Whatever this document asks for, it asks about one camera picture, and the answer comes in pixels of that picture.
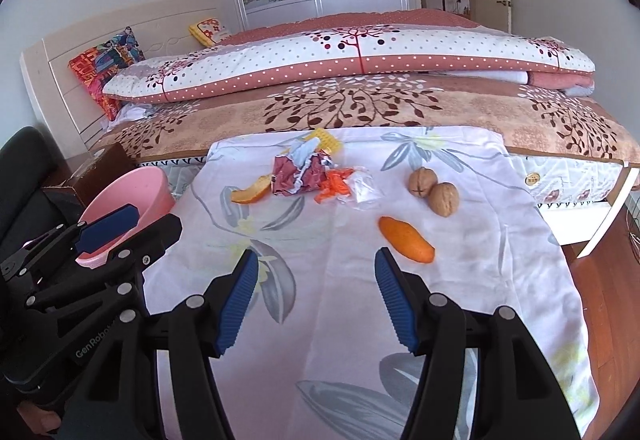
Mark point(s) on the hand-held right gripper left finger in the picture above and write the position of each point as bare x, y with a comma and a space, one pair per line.
240, 300

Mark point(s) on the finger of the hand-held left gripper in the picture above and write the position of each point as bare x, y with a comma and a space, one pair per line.
145, 245
107, 224

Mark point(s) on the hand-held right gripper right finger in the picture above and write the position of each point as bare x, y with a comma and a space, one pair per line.
395, 300

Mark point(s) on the pink plastic bucket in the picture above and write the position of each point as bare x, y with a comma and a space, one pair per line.
145, 190

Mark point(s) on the person's left hand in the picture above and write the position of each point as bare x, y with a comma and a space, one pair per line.
42, 420

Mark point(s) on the brown cardboard box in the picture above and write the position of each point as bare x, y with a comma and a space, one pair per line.
95, 174

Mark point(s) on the black chair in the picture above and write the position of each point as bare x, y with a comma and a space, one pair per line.
30, 169

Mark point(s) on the small orange peel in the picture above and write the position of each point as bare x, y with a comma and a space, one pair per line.
252, 191

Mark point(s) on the walnut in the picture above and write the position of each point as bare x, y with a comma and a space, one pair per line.
422, 182
444, 200

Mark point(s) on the white crumpled sheet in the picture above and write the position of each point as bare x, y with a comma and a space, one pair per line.
130, 112

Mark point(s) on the clear plastic wrapper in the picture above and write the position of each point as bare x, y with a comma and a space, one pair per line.
364, 187

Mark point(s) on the white floral table cloth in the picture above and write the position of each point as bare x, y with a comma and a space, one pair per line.
475, 200

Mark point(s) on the orange plastic wrapper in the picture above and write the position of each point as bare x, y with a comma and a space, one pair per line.
335, 185

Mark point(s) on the crumpled maroon paper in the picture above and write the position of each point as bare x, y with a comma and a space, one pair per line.
287, 174

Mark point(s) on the colourful patterned pillow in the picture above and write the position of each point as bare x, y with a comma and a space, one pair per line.
100, 64

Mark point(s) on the brown leaf-print blanket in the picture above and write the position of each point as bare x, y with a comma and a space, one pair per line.
250, 124

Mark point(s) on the white crumpled tissue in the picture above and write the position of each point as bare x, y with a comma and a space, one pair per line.
304, 152

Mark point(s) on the yellow mesh wrapper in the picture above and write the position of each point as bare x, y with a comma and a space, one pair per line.
327, 140

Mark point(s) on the cream wooden headboard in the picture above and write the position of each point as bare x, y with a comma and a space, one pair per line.
165, 24

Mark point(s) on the yellow floral pillow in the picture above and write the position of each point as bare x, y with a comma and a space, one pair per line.
210, 30

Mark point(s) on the white dotted tree-print quilt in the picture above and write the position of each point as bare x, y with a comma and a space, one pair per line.
300, 64

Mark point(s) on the pink folded blanket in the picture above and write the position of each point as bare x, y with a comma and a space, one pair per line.
560, 80

